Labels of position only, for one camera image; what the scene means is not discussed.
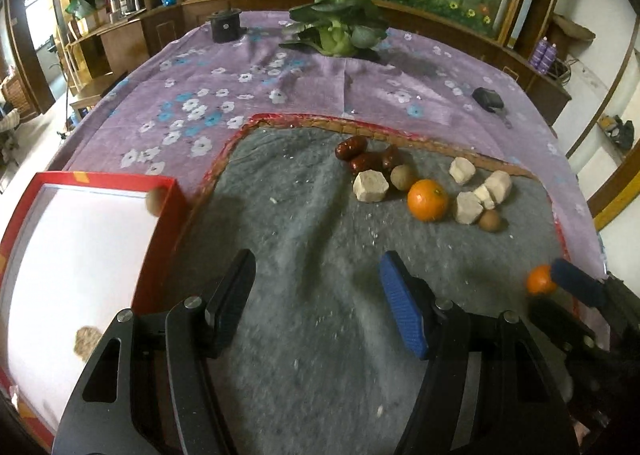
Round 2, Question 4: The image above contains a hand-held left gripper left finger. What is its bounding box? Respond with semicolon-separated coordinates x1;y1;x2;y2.
51;249;257;455

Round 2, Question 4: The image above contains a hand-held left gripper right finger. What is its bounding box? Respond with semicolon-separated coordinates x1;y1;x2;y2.
378;250;581;455

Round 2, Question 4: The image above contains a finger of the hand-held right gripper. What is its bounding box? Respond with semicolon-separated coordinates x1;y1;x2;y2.
550;258;632;333
529;298;609;357

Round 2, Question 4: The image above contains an orange tangerine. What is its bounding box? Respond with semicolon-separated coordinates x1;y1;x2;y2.
406;178;450;222
526;265;557;297

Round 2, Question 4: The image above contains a red date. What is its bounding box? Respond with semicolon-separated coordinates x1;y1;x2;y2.
334;136;368;162
381;145;402;173
348;152;383;176

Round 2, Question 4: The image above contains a red tray with white inside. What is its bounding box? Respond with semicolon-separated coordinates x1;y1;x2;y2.
0;170;191;438

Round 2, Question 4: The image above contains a grey felt mat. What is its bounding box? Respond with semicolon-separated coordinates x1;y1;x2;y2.
132;112;601;455

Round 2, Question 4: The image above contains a small pale sugarcane piece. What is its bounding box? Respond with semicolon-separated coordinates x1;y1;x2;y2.
472;185;496;210

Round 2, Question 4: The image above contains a black and yellow tool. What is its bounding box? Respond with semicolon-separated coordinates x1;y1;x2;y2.
600;115;636;150

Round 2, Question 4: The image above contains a black key fob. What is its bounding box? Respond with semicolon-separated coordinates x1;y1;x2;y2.
471;87;505;112

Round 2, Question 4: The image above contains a purple floral tablecloth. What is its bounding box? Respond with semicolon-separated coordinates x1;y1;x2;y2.
57;10;608;356

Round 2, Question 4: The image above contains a wooden stool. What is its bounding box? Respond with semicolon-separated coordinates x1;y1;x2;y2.
70;72;128;120

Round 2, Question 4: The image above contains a black cylinder device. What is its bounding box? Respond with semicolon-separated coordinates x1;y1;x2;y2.
209;5;243;43

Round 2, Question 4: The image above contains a green bok choy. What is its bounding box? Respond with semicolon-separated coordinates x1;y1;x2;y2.
279;0;390;57

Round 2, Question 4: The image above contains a wicker basket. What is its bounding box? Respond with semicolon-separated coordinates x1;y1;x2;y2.
0;75;31;118

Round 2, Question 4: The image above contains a green bag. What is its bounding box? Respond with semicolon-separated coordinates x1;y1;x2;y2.
65;0;96;20

